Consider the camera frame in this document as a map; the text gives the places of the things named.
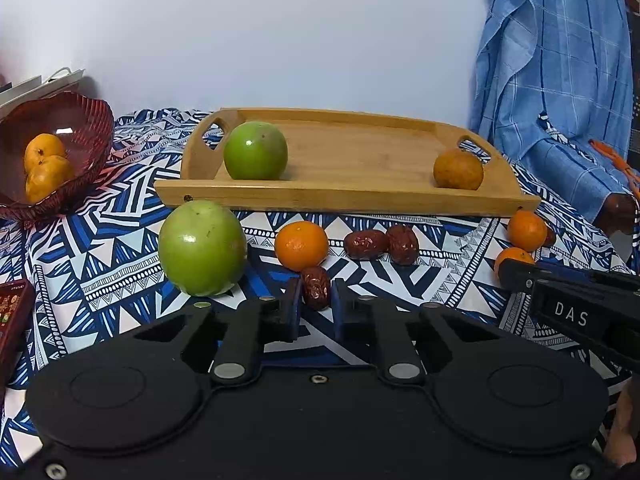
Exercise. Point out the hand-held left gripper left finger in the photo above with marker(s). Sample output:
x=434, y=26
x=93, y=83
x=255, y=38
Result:
x=293, y=307

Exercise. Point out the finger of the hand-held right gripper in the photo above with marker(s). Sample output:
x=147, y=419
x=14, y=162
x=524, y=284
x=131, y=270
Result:
x=515, y=275

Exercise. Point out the brownish orange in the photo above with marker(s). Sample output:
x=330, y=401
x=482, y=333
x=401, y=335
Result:
x=458, y=170

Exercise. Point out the large green apple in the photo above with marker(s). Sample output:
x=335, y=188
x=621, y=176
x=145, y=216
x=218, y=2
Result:
x=202, y=247

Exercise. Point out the wooden tray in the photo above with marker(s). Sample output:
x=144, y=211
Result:
x=350, y=150

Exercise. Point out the red date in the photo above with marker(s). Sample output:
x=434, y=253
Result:
x=315, y=287
x=366, y=245
x=402, y=244
x=550, y=236

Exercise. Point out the blue plaid cloth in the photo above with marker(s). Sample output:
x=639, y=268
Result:
x=550, y=60

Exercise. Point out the white paper bag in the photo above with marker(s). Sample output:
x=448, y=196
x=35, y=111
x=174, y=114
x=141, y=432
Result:
x=35, y=90

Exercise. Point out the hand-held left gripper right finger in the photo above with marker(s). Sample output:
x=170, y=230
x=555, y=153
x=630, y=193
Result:
x=340, y=310

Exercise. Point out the bright orange tangerine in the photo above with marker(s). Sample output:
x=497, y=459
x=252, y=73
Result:
x=301, y=246
x=527, y=230
x=512, y=255

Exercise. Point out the dark brown wooden furniture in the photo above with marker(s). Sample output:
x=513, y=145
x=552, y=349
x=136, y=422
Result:
x=617, y=212

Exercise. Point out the red plastic basket bowl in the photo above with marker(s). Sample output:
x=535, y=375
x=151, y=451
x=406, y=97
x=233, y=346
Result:
x=85, y=125

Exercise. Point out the yellow orange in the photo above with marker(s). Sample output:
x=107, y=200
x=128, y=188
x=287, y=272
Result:
x=44, y=147
x=47, y=180

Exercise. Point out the orange tool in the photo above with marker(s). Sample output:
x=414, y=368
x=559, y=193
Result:
x=617, y=157

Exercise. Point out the red box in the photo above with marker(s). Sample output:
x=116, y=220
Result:
x=12, y=325

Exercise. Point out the small green apple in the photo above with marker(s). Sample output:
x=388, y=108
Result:
x=255, y=150

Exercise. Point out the blue white patterned tablecloth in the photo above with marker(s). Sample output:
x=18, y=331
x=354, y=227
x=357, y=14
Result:
x=120, y=240

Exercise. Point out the person's right hand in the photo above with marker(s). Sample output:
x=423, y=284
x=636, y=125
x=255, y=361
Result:
x=625, y=425

